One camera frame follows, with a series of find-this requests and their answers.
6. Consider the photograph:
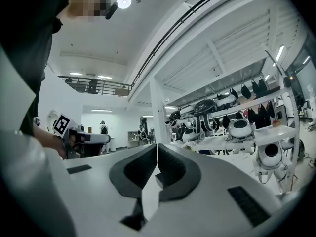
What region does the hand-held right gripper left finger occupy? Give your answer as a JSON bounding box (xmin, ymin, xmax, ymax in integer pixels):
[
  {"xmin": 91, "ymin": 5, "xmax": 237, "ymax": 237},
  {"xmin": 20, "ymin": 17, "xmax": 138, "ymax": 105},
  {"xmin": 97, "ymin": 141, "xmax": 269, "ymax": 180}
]
[{"xmin": 63, "ymin": 143, "xmax": 158, "ymax": 237}]

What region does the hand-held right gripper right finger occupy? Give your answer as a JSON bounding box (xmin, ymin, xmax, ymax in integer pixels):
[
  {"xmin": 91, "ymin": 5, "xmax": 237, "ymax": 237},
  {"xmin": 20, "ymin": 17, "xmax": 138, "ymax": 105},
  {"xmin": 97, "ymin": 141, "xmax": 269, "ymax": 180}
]
[{"xmin": 154, "ymin": 143, "xmax": 284, "ymax": 237}]

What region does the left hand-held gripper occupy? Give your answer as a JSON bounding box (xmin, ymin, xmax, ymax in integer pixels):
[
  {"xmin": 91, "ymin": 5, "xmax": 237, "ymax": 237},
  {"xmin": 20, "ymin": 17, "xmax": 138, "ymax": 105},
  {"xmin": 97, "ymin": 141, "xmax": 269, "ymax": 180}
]
[{"xmin": 52, "ymin": 112, "xmax": 111, "ymax": 159}]

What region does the person's left forearm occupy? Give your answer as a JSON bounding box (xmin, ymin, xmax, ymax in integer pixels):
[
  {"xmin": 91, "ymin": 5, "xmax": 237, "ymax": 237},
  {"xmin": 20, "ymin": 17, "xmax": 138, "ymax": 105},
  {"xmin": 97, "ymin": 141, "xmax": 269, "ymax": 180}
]
[{"xmin": 33, "ymin": 126, "xmax": 65, "ymax": 159}]

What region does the white marble table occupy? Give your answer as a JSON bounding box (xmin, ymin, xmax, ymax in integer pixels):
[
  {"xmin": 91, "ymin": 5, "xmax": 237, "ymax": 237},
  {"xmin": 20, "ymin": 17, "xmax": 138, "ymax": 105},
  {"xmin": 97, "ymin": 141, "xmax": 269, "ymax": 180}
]
[{"xmin": 170, "ymin": 136, "xmax": 257, "ymax": 180}]

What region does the group of white backpack pods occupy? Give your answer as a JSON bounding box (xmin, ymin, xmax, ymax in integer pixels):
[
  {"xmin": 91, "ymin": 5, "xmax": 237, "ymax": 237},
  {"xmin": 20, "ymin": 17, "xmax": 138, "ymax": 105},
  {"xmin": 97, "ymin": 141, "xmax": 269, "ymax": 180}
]
[{"xmin": 181, "ymin": 92, "xmax": 290, "ymax": 185}]

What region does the black backpack pod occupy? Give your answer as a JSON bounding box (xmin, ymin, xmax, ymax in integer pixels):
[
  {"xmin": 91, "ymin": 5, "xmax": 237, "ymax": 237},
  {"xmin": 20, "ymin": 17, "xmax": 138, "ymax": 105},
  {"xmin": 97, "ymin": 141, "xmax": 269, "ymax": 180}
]
[
  {"xmin": 169, "ymin": 110, "xmax": 183, "ymax": 122},
  {"xmin": 194, "ymin": 99, "xmax": 218, "ymax": 115}
]

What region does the white shelving rack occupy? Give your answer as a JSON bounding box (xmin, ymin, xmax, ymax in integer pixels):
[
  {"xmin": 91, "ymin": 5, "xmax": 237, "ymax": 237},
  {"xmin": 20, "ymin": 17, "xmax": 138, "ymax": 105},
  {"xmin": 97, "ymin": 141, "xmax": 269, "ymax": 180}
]
[{"xmin": 162, "ymin": 50, "xmax": 301, "ymax": 195}]

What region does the row of black hanging pouches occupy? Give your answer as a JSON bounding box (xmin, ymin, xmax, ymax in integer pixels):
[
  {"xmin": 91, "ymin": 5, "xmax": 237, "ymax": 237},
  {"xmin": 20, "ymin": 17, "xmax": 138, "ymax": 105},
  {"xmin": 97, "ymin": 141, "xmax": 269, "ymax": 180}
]
[{"xmin": 222, "ymin": 78, "xmax": 276, "ymax": 131}]

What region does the person's black shirt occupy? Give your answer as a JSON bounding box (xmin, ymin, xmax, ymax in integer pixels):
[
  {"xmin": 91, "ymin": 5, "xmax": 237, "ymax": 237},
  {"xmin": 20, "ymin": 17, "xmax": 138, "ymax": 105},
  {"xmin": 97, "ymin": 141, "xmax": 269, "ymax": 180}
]
[{"xmin": 0, "ymin": 0, "xmax": 75, "ymax": 137}]

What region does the round ceiling lamp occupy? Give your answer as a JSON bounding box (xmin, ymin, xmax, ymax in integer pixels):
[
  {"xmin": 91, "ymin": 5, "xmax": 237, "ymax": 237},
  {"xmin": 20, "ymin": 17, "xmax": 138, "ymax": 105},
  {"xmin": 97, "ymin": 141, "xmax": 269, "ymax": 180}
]
[{"xmin": 116, "ymin": 0, "xmax": 132, "ymax": 10}]

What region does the black head-mounted camera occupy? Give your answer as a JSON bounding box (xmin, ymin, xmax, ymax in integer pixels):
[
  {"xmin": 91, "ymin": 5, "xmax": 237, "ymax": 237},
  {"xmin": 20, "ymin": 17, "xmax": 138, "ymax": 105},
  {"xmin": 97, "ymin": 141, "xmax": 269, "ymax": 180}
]
[{"xmin": 105, "ymin": 1, "xmax": 119, "ymax": 20}]

